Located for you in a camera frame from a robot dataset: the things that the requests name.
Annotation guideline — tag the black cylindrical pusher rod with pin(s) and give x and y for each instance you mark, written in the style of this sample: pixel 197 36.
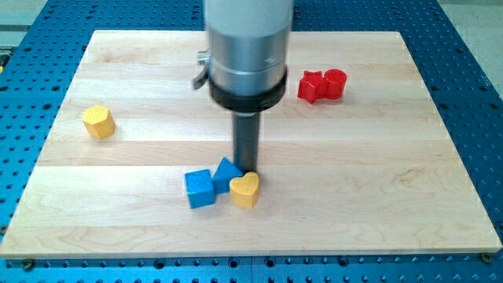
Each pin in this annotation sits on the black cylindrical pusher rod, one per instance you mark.
pixel 246 140

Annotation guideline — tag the yellow heart block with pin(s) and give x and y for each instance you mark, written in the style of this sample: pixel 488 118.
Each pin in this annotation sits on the yellow heart block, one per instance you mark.
pixel 244 191

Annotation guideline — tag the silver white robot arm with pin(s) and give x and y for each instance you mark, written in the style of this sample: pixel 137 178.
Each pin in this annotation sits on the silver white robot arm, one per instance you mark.
pixel 245 64

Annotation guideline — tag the yellow hexagon block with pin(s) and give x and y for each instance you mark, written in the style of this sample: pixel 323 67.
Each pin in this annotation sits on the yellow hexagon block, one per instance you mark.
pixel 99 122

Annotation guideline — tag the blue triangle block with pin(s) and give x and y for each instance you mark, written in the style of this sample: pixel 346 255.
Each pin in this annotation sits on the blue triangle block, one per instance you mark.
pixel 225 172

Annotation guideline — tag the blue cube block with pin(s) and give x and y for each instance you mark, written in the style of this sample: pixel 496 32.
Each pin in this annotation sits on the blue cube block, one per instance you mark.
pixel 199 188

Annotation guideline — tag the red star block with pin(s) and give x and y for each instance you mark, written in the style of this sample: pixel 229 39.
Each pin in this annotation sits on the red star block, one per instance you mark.
pixel 312 86

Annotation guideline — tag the red cylinder block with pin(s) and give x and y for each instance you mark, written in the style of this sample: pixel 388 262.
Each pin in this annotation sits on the red cylinder block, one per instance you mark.
pixel 335 83

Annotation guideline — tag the light wooden board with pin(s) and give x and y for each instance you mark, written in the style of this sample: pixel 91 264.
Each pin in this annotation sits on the light wooden board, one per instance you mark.
pixel 372 172

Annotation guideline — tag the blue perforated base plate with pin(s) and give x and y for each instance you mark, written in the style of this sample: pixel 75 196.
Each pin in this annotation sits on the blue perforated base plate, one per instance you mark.
pixel 40 71

